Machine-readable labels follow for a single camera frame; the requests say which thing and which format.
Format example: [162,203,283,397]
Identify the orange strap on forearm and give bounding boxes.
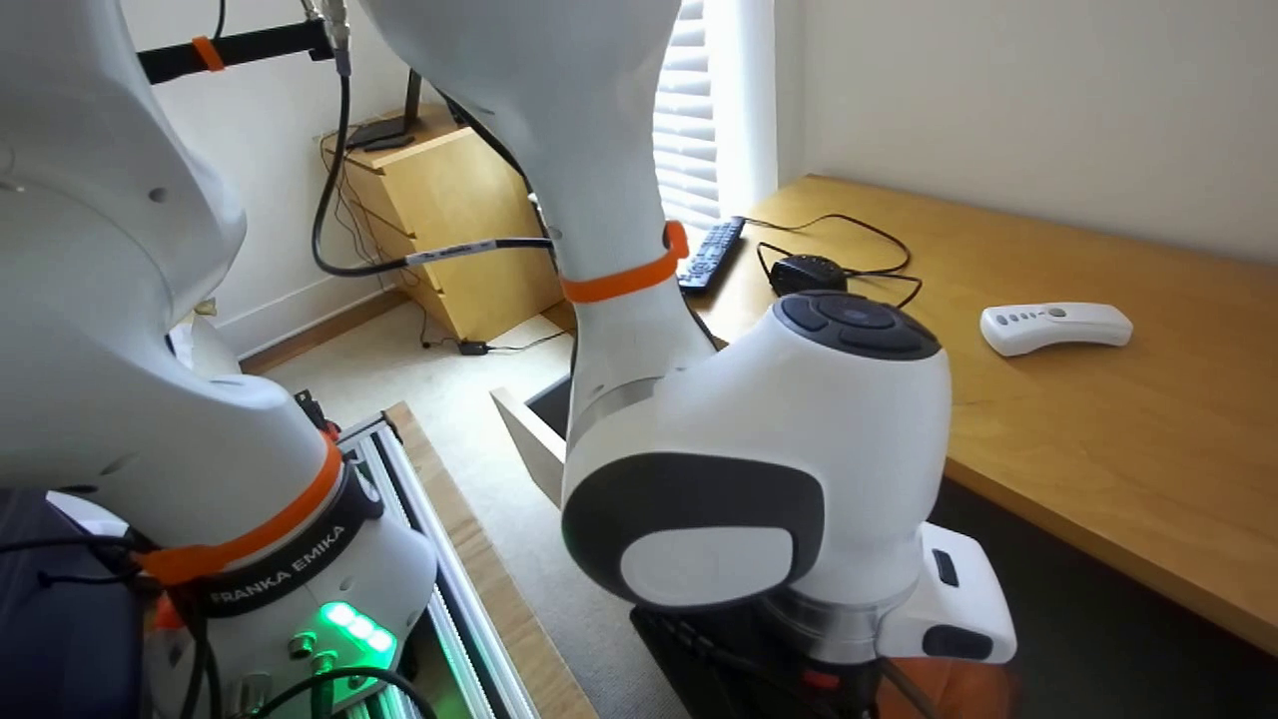
[556,217,696,306]

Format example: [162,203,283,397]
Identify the orange strap on base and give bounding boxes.
[126,428,350,590]

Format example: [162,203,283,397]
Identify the black computer mouse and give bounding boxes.
[766,253,853,300]

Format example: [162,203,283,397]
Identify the white window blinds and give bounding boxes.
[655,0,728,236]

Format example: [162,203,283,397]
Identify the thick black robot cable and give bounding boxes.
[302,0,557,284]

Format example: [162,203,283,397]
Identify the light wooden cabinet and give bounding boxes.
[316,104,569,350]

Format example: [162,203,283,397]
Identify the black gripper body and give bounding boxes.
[627,594,936,719]

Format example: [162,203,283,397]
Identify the black base on cabinet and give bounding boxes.
[342,69,430,155]

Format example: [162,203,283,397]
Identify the white remote control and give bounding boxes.
[974,294,1139,364]

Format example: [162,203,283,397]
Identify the orange tie on bar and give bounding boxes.
[186,33,230,75]

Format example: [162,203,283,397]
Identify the robot stand with wooden edge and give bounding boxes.
[335,397,601,719]

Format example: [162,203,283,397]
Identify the white window frame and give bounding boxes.
[699,0,782,224]

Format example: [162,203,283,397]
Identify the dark blue fabric object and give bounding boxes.
[0,485,158,719]

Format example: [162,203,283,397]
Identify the light wooden desk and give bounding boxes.
[683,172,1278,663]

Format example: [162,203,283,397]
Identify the black mounting bar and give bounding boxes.
[130,15,338,88]

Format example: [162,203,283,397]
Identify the black TV remote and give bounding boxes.
[672,213,750,300]

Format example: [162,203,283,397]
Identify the open wooden desk drawer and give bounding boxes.
[488,372,577,511]

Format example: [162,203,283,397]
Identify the thin black mouse cable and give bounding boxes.
[733,209,925,317]

